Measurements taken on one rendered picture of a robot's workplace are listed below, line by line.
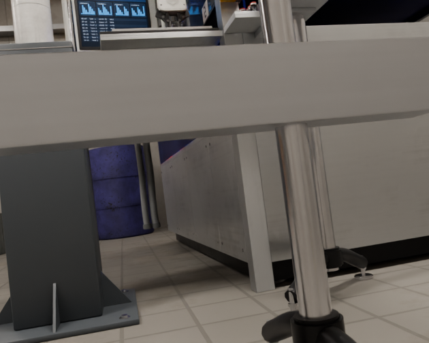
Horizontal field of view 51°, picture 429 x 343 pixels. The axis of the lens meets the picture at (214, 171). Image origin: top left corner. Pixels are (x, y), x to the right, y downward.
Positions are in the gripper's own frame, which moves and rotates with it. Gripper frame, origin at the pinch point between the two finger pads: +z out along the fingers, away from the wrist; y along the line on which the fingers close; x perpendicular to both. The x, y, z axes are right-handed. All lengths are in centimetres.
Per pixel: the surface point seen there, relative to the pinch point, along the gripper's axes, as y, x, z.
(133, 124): -25, -94, 50
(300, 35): 30, -36, 17
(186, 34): 1.3, -12.7, 7.0
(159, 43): -7.2, -7.5, 8.0
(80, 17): -33, 85, -40
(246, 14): 17.6, -27.8, 7.0
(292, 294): 13, -47, 88
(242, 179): 14, -14, 57
